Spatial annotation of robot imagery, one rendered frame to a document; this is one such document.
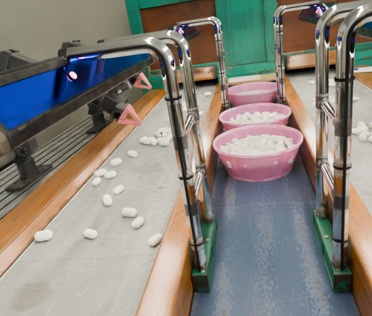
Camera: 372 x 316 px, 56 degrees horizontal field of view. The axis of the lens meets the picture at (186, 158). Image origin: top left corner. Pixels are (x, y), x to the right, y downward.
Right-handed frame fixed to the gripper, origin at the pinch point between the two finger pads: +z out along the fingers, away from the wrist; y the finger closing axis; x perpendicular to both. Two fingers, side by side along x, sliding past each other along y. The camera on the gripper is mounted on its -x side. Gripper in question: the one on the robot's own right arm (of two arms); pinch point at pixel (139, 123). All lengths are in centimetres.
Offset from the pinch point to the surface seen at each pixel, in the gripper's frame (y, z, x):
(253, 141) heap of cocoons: -6.8, 35.1, -19.1
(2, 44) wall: 183, -154, 87
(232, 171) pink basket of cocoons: -20.4, 32.0, -11.8
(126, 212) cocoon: -50, 11, -2
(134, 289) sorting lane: -72, 19, -6
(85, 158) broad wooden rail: -17.1, -7.7, 13.2
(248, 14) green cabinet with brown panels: 90, 14, -48
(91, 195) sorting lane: -38.0, 1.8, 8.3
